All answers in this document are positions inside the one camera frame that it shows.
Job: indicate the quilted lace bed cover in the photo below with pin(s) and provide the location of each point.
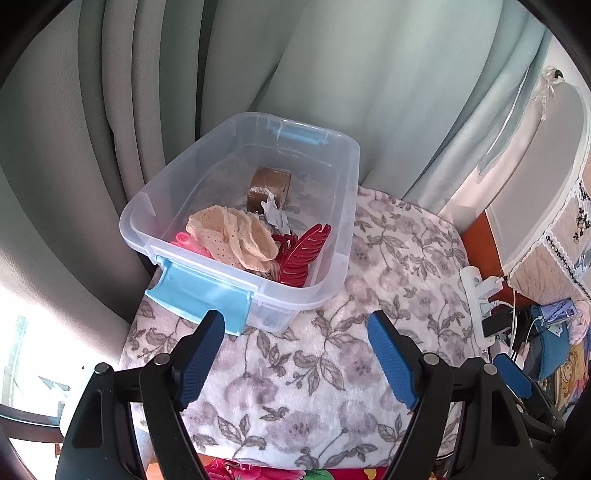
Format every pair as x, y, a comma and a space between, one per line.
540, 220

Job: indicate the floral fleece blanket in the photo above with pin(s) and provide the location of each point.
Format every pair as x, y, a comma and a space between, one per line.
314, 396

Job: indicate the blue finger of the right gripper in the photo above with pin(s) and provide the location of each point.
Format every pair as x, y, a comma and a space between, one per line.
514, 377

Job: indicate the clear plastic storage bin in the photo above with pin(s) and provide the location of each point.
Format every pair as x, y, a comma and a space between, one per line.
217, 170

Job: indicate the dark red claw clip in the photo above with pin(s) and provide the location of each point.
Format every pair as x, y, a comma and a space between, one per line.
296, 254

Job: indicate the wooden bed frame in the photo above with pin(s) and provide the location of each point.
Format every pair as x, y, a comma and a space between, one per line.
482, 252

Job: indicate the white paper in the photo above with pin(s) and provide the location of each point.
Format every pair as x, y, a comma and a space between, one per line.
275, 216

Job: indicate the brown packing tape roll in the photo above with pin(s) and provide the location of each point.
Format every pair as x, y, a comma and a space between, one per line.
268, 183

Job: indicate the black power adapter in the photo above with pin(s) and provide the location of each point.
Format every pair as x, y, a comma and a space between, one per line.
501, 320

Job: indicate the green curtain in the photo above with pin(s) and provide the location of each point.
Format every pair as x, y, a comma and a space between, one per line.
109, 92

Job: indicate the pink hair roller clip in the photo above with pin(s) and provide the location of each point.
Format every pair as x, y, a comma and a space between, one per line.
187, 242

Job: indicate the cream lace scrunchie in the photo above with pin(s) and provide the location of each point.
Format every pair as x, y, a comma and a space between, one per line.
234, 238

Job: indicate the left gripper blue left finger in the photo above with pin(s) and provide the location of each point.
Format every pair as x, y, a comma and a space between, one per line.
195, 356

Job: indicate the white power strip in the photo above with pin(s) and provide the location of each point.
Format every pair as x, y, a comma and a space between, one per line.
479, 310

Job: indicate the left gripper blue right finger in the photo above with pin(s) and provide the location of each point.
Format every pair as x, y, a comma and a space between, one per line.
398, 357

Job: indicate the smartphone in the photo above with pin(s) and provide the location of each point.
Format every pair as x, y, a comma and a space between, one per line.
558, 311

